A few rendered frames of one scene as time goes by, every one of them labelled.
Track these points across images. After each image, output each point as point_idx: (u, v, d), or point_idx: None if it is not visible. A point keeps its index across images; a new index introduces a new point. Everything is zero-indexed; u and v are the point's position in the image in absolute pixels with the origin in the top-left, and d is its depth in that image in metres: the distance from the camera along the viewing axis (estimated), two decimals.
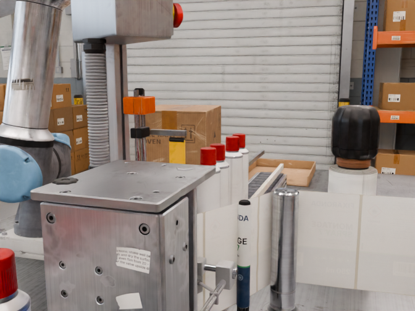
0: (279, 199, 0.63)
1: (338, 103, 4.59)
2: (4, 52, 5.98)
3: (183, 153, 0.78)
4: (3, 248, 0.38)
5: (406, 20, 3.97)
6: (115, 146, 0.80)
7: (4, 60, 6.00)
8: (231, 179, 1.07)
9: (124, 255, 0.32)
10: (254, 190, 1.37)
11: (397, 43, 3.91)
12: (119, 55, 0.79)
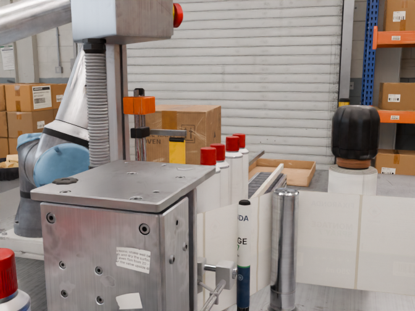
0: (279, 199, 0.63)
1: (338, 103, 4.59)
2: (4, 52, 5.98)
3: (183, 153, 0.78)
4: (3, 248, 0.38)
5: (406, 20, 3.97)
6: (115, 146, 0.80)
7: (4, 60, 6.00)
8: (231, 179, 1.07)
9: (124, 255, 0.32)
10: (254, 190, 1.37)
11: (397, 43, 3.91)
12: (119, 55, 0.79)
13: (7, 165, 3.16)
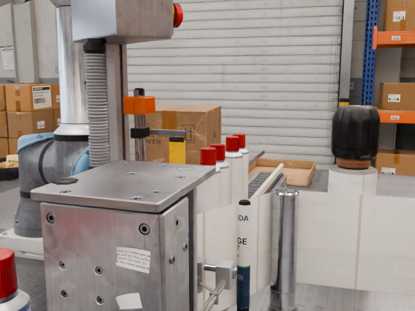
0: (279, 199, 0.63)
1: (338, 103, 4.59)
2: (4, 52, 5.98)
3: (183, 153, 0.78)
4: (3, 248, 0.38)
5: (406, 20, 3.97)
6: (115, 146, 0.80)
7: (4, 60, 6.00)
8: (231, 179, 1.07)
9: (124, 255, 0.32)
10: (254, 190, 1.37)
11: (397, 43, 3.91)
12: (119, 55, 0.79)
13: (7, 165, 3.16)
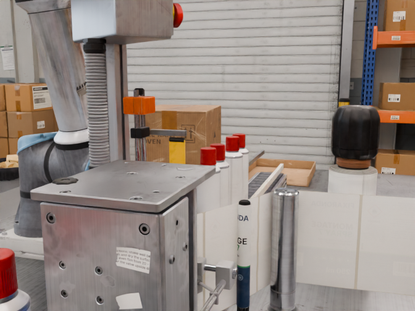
0: (279, 199, 0.63)
1: (338, 103, 4.59)
2: (4, 52, 5.98)
3: (183, 153, 0.78)
4: (3, 248, 0.38)
5: (406, 20, 3.97)
6: (115, 146, 0.80)
7: (4, 60, 6.00)
8: (231, 179, 1.07)
9: (124, 255, 0.32)
10: (254, 190, 1.37)
11: (397, 43, 3.91)
12: (119, 55, 0.79)
13: (7, 165, 3.16)
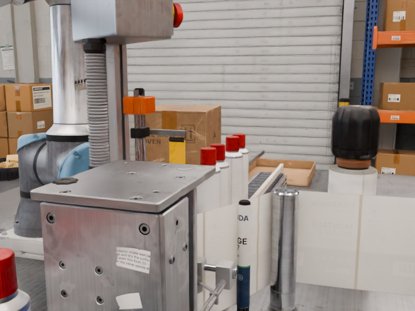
0: (279, 199, 0.63)
1: (338, 103, 4.59)
2: (4, 52, 5.98)
3: (183, 153, 0.78)
4: (3, 248, 0.38)
5: (406, 20, 3.97)
6: (115, 146, 0.80)
7: (4, 60, 6.00)
8: (231, 179, 1.07)
9: (124, 255, 0.32)
10: (254, 190, 1.37)
11: (397, 43, 3.91)
12: (119, 55, 0.79)
13: (7, 165, 3.16)
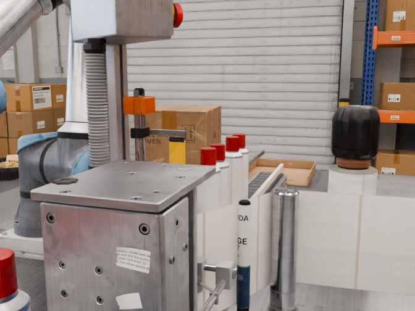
0: (279, 199, 0.63)
1: (338, 103, 4.59)
2: None
3: (183, 153, 0.78)
4: (3, 248, 0.38)
5: (406, 20, 3.97)
6: (115, 146, 0.80)
7: (4, 60, 6.00)
8: (231, 179, 1.07)
9: (124, 255, 0.32)
10: (254, 190, 1.37)
11: (397, 43, 3.91)
12: (119, 55, 0.79)
13: (7, 165, 3.16)
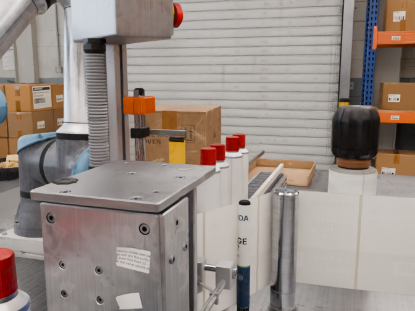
0: (279, 199, 0.63)
1: (338, 103, 4.59)
2: None
3: (183, 153, 0.78)
4: (3, 248, 0.38)
5: (406, 20, 3.97)
6: (115, 146, 0.80)
7: (4, 60, 6.00)
8: (231, 179, 1.07)
9: (124, 255, 0.32)
10: (254, 190, 1.37)
11: (397, 43, 3.91)
12: (119, 55, 0.79)
13: (7, 165, 3.16)
